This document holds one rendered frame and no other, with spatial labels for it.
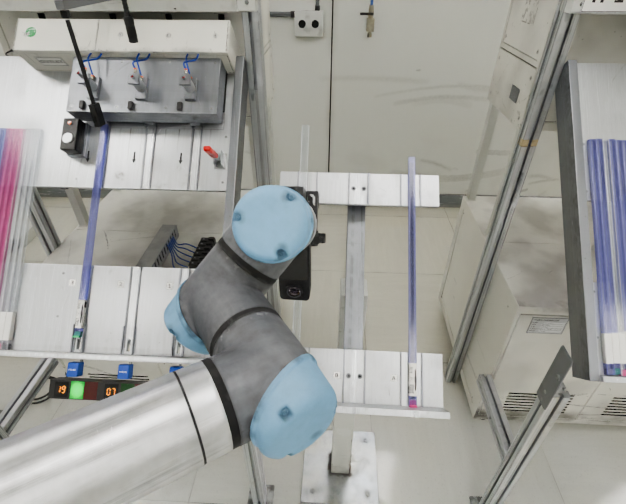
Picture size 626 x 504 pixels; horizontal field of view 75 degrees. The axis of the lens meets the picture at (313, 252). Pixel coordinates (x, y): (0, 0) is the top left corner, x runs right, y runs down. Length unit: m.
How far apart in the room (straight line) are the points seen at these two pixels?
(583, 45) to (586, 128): 0.29
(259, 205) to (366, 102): 2.25
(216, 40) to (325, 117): 1.67
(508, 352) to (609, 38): 0.89
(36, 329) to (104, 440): 0.78
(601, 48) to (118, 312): 1.34
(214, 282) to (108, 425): 0.16
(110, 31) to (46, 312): 0.64
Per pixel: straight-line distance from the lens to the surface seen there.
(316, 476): 1.55
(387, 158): 2.75
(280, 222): 0.38
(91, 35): 1.15
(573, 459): 1.82
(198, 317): 0.41
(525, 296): 1.33
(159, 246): 1.38
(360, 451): 1.59
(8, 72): 1.32
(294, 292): 0.60
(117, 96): 1.06
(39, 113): 1.22
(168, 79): 1.04
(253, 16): 1.08
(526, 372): 1.52
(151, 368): 1.55
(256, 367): 0.33
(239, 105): 1.02
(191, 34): 1.06
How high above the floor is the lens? 1.42
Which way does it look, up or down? 36 degrees down
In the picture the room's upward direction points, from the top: straight up
